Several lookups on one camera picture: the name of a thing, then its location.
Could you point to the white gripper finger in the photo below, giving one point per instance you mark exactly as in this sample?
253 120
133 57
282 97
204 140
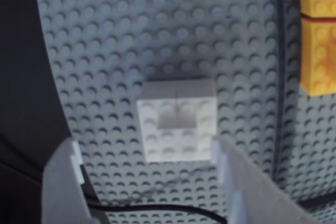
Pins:
63 187
257 197

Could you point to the white lego cube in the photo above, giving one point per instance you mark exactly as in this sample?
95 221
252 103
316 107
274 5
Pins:
178 142

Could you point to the grey lego baseplate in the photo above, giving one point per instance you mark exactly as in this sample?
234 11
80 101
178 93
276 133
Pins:
157 24

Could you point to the dark grey lego wall strip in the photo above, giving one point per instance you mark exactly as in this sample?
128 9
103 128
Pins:
279 77

